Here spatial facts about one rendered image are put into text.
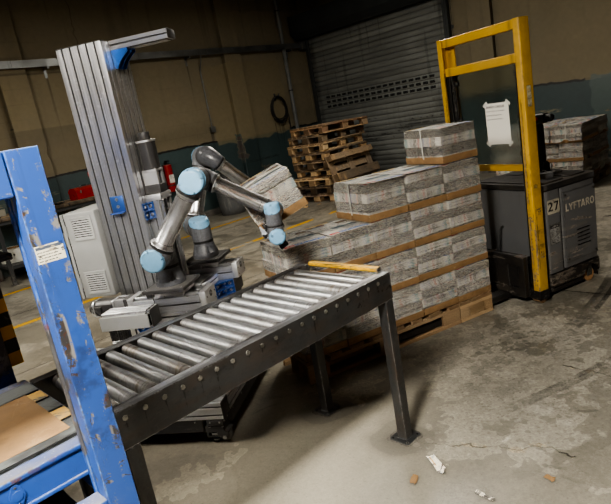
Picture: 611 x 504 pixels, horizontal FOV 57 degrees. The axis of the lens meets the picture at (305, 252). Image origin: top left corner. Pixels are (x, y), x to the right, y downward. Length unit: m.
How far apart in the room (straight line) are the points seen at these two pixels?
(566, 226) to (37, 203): 3.55
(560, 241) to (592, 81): 5.53
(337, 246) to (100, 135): 1.40
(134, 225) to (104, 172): 0.31
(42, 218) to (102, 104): 1.73
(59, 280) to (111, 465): 0.47
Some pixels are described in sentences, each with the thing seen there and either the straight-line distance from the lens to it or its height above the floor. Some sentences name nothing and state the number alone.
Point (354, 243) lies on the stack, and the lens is 3.28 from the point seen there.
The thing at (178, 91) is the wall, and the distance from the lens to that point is 10.54.
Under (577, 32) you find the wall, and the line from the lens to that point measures 9.58.
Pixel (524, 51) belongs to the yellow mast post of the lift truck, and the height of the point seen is 1.65.
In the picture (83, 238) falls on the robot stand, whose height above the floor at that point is 1.09.
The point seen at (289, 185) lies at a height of 1.18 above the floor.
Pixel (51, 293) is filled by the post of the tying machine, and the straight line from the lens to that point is 1.36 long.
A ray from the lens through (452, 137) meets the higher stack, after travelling 3.68.
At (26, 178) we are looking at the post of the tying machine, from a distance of 1.34.
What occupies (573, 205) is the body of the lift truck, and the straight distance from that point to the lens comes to 4.28.
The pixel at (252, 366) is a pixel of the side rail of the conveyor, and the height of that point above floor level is 0.72.
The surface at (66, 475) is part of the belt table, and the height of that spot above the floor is 0.73.
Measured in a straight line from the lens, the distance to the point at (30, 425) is 1.84.
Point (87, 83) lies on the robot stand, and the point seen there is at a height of 1.85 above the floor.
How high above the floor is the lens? 1.51
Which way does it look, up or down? 14 degrees down
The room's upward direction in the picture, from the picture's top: 10 degrees counter-clockwise
